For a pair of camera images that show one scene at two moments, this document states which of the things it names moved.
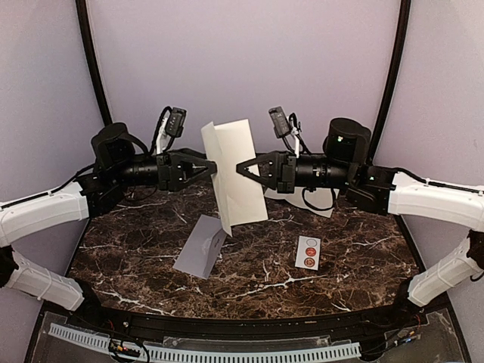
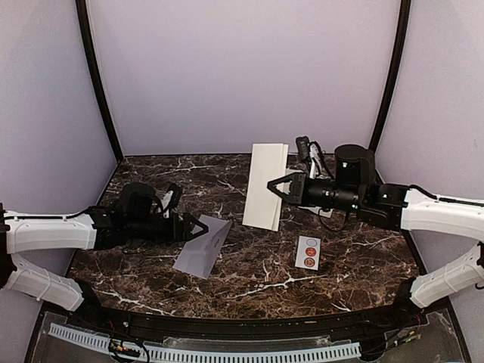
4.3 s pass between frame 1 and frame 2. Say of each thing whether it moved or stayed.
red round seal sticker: stayed
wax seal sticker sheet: stayed
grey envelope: stayed
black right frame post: stayed
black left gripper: moved
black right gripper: moved
